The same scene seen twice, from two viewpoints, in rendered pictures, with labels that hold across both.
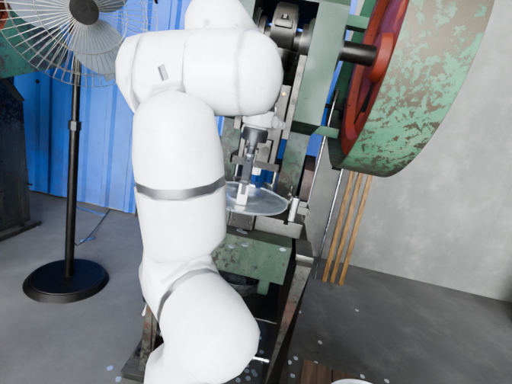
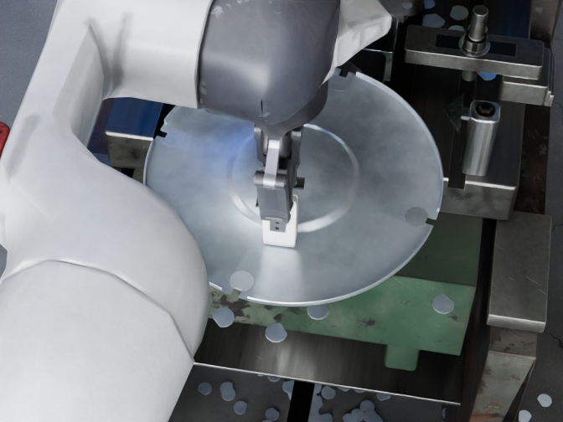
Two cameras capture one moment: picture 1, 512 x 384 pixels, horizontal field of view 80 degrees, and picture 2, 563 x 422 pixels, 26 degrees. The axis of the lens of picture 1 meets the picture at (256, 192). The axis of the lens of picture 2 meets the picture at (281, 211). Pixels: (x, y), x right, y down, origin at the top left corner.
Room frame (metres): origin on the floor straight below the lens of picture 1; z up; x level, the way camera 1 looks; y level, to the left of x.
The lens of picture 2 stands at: (0.25, -0.04, 1.72)
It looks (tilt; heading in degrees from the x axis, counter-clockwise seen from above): 54 degrees down; 7
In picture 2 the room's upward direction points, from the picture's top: straight up
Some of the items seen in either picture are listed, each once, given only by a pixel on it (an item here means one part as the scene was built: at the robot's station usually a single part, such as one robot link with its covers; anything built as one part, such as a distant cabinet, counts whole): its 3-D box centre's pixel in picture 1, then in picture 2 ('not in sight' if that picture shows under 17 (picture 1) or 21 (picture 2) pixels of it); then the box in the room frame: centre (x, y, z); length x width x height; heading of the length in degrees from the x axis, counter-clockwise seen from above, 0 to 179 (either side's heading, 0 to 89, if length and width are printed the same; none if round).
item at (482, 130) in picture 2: (293, 208); (479, 136); (1.07, -0.15, 0.75); 0.03 x 0.03 x 0.10; 87
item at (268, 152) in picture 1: (264, 120); not in sight; (1.17, 0.02, 1.04); 0.17 x 0.15 x 0.30; 177
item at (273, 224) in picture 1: (248, 206); (327, 76); (1.21, 0.02, 0.68); 0.45 x 0.30 x 0.06; 87
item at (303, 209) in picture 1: (291, 197); (482, 45); (1.20, -0.15, 0.76); 0.17 x 0.06 x 0.10; 87
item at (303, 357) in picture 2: (232, 281); (320, 249); (1.22, 0.02, 0.31); 0.43 x 0.42 x 0.01; 87
